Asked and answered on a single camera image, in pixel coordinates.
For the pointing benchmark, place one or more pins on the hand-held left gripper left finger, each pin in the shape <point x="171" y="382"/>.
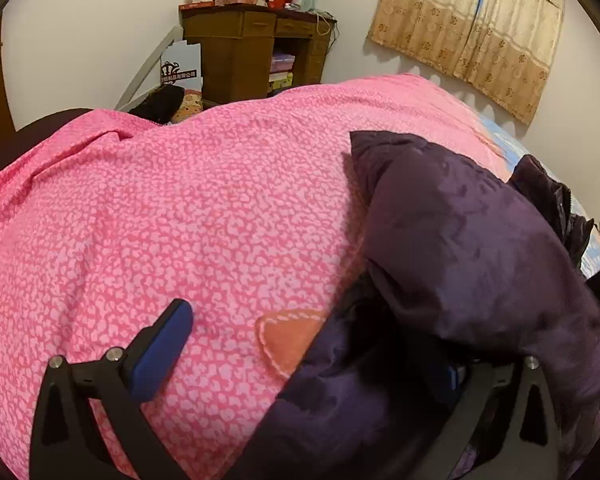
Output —
<point x="161" y="355"/>

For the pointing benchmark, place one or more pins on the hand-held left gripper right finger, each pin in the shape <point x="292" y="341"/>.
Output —
<point x="480" y="400"/>

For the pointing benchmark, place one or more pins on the purple quilted jacket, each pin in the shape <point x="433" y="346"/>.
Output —
<point x="455" y="240"/>

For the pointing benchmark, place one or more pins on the pink and blue bed blanket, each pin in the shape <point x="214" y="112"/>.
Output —
<point x="190" y="220"/>

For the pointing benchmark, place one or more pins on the black jacket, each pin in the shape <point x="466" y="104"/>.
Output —
<point x="550" y="195"/>

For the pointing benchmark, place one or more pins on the spotted cushion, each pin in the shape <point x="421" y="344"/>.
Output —
<point x="187" y="107"/>

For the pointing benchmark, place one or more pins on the black cloth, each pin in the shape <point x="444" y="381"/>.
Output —
<point x="157" y="102"/>

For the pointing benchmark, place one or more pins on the white printed bag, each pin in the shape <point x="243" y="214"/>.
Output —
<point x="180" y="65"/>

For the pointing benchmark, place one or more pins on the beige box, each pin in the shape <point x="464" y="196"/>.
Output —
<point x="281" y="82"/>

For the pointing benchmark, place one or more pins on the brown wooden desk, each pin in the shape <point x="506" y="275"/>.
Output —
<point x="230" y="55"/>

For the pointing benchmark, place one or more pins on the purple box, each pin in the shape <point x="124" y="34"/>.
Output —
<point x="283" y="62"/>

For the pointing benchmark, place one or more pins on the beige patterned curtain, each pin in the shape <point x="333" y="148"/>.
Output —
<point x="460" y="25"/>

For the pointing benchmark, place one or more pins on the grey metal rail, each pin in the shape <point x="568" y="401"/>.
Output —
<point x="145" y="67"/>

